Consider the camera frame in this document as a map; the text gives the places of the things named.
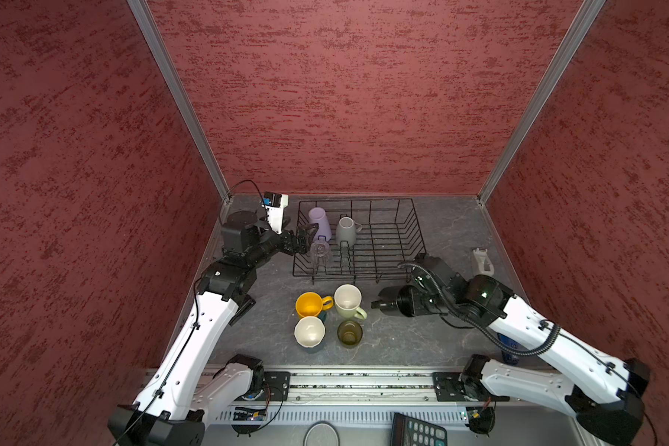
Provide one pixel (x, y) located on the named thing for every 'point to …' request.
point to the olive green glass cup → (349, 334)
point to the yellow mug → (310, 304)
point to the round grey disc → (321, 433)
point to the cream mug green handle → (347, 298)
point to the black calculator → (408, 431)
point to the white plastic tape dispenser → (480, 255)
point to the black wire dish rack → (360, 240)
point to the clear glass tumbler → (321, 252)
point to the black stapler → (245, 303)
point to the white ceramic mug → (347, 230)
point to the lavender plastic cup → (318, 216)
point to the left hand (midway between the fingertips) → (302, 228)
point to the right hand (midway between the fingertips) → (411, 306)
